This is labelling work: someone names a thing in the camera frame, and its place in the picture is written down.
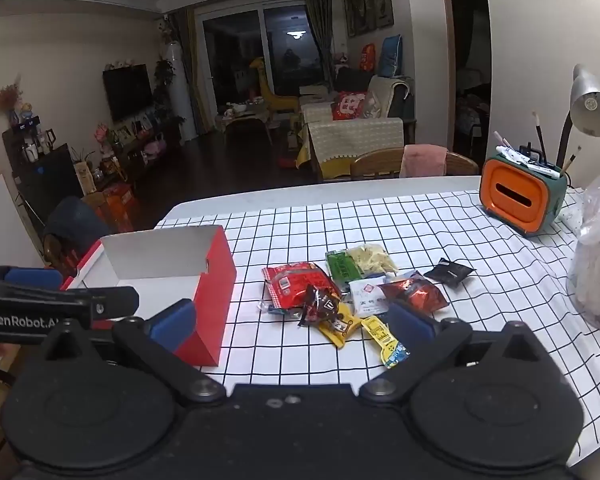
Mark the dark tv cabinet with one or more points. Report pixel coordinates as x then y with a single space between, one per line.
145 155

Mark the tall white air conditioner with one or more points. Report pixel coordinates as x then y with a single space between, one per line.
180 95

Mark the small dark brown candy packet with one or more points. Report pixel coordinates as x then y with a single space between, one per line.
319 306

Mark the dark red foil packet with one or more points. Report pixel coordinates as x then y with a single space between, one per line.
417 295

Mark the wooden chair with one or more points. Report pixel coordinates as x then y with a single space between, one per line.
375 162
52 255

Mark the stack of orange cartons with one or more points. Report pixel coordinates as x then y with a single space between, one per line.
117 205

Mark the silver desk lamp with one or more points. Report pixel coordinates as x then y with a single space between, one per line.
587 95

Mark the brown brush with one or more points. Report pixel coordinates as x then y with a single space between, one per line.
572 160

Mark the white cabinet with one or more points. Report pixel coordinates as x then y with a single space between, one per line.
0 225

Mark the orange and green desk organizer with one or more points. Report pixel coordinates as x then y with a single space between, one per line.
517 195

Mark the green snack bar packet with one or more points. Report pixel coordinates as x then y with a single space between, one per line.
341 265

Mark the blue cushion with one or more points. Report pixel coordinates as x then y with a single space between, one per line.
390 55

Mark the green potted plant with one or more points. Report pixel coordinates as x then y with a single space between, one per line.
164 75

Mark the white tube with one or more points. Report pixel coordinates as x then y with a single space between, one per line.
530 165

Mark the grey curtain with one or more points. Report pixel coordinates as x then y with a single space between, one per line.
320 30
187 70

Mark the pink towel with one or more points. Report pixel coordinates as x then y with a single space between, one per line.
422 160

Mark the small blue candy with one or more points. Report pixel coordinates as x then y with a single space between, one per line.
270 307

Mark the black cabinet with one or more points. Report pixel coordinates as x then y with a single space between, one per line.
45 185

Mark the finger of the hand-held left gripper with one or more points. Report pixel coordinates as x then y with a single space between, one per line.
117 301
32 280

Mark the dark blue jacket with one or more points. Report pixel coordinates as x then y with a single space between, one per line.
77 220

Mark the small black snack packet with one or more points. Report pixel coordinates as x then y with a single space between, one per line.
449 272

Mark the white grid tablecloth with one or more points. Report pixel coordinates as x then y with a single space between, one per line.
290 230

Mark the sofa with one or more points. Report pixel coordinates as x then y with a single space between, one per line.
360 85

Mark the red cushion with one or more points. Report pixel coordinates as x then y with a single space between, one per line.
349 106

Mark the clear plastic bag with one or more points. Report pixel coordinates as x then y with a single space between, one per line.
597 270

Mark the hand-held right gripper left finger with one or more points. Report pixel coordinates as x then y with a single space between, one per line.
172 325

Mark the red cardboard box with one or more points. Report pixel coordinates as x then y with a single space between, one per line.
215 285

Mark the large red snack packet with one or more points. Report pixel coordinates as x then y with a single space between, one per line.
295 280

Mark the yellow giraffe toy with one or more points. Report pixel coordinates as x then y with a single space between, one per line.
270 90

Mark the black television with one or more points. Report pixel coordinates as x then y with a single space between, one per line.
127 92

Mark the yellow packet with dark label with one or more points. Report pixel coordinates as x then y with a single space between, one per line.
341 331

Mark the white packet with red logo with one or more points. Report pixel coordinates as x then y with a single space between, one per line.
366 294

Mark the yellow and blue snack packet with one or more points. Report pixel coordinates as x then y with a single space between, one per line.
382 340

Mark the white pen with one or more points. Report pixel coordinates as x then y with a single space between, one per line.
502 140

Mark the wooden coffee table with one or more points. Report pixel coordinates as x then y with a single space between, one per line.
245 120

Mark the cream and yellow sofa cover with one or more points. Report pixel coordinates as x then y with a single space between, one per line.
355 145

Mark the dried flower bouquet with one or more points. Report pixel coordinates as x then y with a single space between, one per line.
5 95

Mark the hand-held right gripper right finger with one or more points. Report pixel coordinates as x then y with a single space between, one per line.
412 325

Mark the clear packet of pale chips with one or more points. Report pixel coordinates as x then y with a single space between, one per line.
375 259

